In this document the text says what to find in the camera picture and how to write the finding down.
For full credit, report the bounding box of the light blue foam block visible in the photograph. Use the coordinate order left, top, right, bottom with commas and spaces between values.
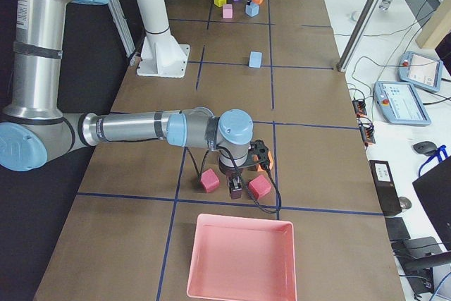
248, 51, 262, 68
245, 2, 260, 18

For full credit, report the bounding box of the magenta foam block far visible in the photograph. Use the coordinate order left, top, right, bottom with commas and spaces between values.
248, 175, 272, 200

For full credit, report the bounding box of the magenta foam block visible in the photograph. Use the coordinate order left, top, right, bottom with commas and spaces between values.
200, 168, 220, 193
248, 175, 272, 200

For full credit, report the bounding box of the magenta foam block near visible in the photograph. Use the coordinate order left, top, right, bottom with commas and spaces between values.
200, 168, 220, 193

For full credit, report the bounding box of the pink foam block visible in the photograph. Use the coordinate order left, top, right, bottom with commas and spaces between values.
222, 4, 233, 19

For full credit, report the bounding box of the orange foam block right side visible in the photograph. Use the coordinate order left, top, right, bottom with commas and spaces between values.
255, 152, 274, 172

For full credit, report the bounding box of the pink plastic tray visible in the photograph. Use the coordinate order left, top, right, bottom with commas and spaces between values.
187, 214, 297, 300

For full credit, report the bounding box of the black box with label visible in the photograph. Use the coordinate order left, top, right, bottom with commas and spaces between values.
369, 160, 402, 216

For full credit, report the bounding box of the near teach pendant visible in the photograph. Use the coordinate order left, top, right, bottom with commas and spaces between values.
374, 81, 431, 126

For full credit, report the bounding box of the teach pendant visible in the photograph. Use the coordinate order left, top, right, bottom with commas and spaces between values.
374, 81, 431, 126
397, 51, 444, 92

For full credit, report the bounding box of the far teach pendant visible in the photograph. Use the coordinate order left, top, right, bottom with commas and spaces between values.
397, 51, 444, 92

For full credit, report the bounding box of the black computer mouse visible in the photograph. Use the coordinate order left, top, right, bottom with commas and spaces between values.
412, 141, 438, 156

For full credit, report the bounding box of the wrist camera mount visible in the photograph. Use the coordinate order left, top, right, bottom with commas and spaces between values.
245, 140, 270, 171

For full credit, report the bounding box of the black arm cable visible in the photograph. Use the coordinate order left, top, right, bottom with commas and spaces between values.
186, 144, 282, 214

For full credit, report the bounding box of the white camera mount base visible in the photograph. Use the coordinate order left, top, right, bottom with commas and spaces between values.
137, 32, 190, 78

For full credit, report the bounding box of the aluminium frame post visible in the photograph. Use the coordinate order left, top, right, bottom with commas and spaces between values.
337, 0, 381, 73

